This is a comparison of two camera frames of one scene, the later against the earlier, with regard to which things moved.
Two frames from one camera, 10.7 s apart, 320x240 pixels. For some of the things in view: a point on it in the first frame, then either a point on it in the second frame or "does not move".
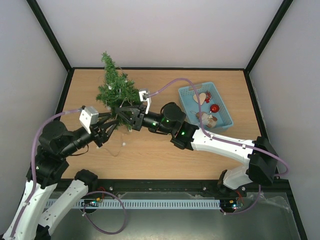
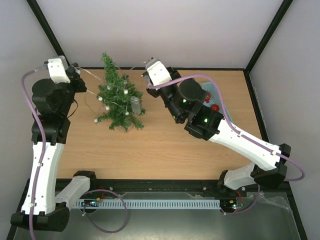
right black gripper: (138, 118) to (155, 92)
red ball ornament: (214, 108) does not move
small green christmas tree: (117, 91) does not move
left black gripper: (102, 134) to (74, 73)
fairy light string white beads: (126, 138) to (108, 87)
